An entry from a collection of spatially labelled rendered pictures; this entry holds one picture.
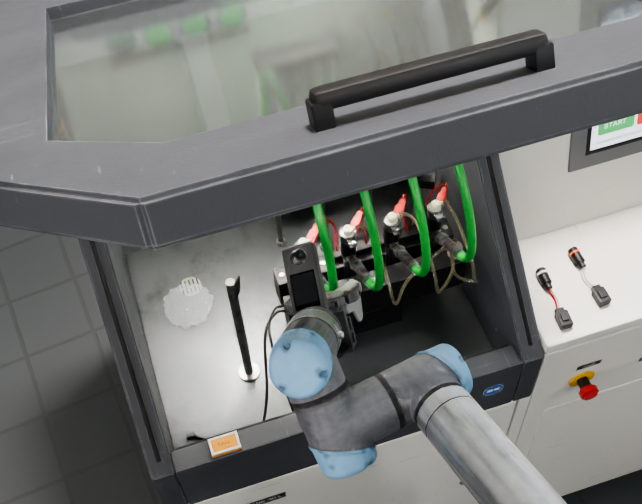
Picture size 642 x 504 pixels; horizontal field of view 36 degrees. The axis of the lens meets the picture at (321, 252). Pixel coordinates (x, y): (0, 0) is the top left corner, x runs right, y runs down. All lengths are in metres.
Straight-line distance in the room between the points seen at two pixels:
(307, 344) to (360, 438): 0.14
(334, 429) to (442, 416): 0.13
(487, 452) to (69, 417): 1.85
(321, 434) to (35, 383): 1.78
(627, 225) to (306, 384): 0.90
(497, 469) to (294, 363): 0.26
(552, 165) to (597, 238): 0.19
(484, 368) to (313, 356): 0.62
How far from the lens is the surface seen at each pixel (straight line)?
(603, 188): 1.86
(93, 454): 2.77
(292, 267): 1.35
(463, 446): 1.16
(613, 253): 1.86
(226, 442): 1.66
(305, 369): 1.16
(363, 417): 1.21
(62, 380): 2.89
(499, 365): 1.74
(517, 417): 1.97
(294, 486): 1.88
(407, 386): 1.23
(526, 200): 1.78
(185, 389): 1.86
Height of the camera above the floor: 2.48
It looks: 56 degrees down
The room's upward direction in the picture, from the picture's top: 4 degrees counter-clockwise
